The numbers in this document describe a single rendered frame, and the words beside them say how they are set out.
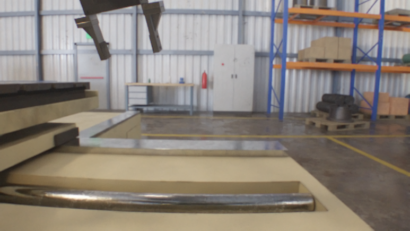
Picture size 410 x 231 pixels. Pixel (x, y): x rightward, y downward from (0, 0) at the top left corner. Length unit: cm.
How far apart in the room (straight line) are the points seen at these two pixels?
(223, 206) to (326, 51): 622
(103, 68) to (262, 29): 539
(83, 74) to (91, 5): 736
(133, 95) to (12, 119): 556
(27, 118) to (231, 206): 72
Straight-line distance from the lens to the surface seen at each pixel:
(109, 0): 48
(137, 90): 627
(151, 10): 46
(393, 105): 806
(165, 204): 61
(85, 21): 53
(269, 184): 72
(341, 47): 686
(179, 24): 715
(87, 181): 78
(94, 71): 766
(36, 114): 93
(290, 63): 594
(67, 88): 113
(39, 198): 75
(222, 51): 635
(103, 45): 54
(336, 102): 685
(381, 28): 750
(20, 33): 942
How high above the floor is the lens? 102
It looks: 6 degrees down
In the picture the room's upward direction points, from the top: 1 degrees clockwise
